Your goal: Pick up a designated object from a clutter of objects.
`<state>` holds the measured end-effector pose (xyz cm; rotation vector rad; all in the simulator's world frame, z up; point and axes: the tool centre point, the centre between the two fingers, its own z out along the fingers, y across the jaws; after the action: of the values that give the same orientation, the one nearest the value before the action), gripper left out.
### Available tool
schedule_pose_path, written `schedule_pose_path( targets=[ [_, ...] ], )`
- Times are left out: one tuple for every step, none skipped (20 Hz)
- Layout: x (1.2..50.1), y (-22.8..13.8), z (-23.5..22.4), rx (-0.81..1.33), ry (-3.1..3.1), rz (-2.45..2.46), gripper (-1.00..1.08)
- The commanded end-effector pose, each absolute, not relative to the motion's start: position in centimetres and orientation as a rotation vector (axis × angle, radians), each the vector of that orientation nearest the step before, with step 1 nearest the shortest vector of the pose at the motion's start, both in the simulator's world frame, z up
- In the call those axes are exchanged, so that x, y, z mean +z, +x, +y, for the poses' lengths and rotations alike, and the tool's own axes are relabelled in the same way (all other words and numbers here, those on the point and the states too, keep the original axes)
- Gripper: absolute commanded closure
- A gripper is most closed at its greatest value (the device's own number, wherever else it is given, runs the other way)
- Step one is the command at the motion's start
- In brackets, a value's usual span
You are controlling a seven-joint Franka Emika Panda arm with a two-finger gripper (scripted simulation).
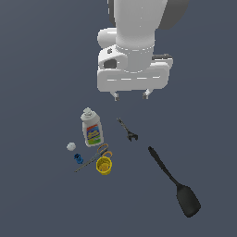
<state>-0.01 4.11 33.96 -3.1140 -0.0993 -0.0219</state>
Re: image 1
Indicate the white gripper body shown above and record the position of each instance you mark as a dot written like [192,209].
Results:
[132,80]

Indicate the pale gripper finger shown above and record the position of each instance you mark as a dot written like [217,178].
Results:
[116,96]
[146,94]

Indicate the dark adjustable wrench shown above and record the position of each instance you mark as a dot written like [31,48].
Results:
[128,131]

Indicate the white bleach cleanser bottle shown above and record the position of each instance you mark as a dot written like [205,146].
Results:
[91,128]

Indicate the small white nut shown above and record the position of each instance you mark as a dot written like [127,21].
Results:
[71,146]

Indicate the yellow cup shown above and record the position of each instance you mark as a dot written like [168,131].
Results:
[104,165]

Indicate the small blue bolt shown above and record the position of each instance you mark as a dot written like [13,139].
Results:
[78,158]

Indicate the black spatula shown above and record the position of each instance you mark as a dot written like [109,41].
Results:
[182,191]

